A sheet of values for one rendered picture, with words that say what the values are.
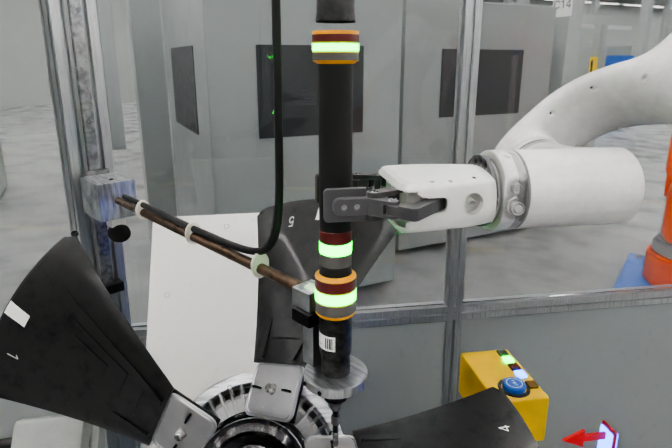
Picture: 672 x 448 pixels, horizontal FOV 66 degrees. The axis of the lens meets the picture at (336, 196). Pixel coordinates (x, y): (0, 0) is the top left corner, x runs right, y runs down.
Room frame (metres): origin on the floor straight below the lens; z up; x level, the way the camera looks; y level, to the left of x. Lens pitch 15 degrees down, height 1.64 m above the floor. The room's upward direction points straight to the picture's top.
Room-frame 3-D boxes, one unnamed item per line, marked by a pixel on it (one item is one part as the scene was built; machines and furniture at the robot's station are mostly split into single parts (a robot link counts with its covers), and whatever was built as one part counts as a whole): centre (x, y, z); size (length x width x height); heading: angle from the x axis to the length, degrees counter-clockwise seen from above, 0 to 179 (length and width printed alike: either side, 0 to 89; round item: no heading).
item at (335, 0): (0.50, 0.00, 1.50); 0.04 x 0.04 x 0.46
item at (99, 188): (0.95, 0.43, 1.39); 0.10 x 0.07 x 0.08; 44
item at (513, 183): (0.52, -0.17, 1.50); 0.09 x 0.03 x 0.08; 9
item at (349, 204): (0.46, -0.02, 1.50); 0.07 x 0.03 x 0.03; 99
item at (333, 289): (0.50, 0.00, 1.41); 0.04 x 0.04 x 0.01
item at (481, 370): (0.84, -0.31, 1.02); 0.16 x 0.10 x 0.11; 9
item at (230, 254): (0.72, 0.21, 1.39); 0.54 x 0.01 x 0.01; 44
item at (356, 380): (0.50, 0.01, 1.34); 0.09 x 0.07 x 0.10; 44
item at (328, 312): (0.50, 0.00, 1.39); 0.04 x 0.04 x 0.01
